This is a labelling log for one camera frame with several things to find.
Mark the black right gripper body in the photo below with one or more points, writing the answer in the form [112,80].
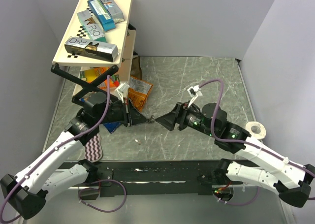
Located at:
[190,118]

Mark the teal R&O box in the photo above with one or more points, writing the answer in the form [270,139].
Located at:
[93,29]

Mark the orange sponge package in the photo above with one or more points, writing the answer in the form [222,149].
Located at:
[89,74]

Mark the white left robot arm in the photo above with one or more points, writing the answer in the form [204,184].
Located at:
[29,190]

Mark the silver R&O box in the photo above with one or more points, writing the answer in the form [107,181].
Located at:
[114,10]

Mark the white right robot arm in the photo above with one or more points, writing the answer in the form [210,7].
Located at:
[289,180]

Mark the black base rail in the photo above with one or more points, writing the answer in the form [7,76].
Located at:
[161,177]

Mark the orange Kettle chips bag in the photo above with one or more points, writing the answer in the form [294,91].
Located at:
[138,92]

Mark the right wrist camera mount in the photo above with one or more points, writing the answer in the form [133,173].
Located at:
[194,93]

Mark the dark grey R&O box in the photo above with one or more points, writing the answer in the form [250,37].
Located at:
[92,49]

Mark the cream two-tier shelf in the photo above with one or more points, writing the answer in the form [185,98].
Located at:
[121,36]

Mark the small padlock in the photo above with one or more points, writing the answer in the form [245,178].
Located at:
[152,119]

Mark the white tape roll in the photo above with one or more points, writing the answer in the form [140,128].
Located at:
[256,129]

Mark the blue foil box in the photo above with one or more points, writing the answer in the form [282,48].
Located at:
[100,11]

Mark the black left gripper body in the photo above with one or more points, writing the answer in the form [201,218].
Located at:
[119,112]

